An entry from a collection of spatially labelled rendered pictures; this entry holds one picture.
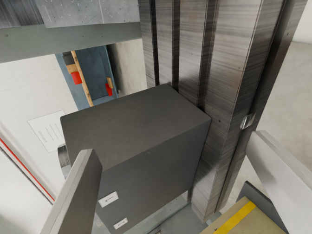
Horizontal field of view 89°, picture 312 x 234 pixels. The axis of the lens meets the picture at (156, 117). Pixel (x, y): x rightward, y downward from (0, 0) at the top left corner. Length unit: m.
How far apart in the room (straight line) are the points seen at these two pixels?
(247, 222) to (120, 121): 1.70
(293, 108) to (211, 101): 1.08
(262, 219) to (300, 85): 1.19
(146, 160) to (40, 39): 0.47
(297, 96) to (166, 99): 1.07
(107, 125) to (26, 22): 0.41
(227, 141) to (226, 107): 0.06
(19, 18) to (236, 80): 0.52
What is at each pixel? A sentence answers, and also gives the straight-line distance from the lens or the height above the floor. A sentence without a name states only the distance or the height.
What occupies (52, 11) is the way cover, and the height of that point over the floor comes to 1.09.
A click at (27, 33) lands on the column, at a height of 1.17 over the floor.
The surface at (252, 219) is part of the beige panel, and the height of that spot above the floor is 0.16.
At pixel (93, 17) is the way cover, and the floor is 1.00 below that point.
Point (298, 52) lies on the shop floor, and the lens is 1.21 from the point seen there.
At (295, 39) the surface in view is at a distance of 0.26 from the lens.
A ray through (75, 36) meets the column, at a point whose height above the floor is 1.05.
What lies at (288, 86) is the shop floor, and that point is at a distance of 1.26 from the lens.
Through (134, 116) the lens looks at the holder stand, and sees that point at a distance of 0.23.
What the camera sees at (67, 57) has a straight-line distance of 3.97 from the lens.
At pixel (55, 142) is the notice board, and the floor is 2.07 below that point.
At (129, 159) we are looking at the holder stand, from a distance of 0.19.
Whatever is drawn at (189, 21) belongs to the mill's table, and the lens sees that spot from 0.24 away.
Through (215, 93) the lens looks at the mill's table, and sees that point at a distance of 0.22.
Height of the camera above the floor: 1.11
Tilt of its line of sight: 23 degrees down
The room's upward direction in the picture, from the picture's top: 112 degrees counter-clockwise
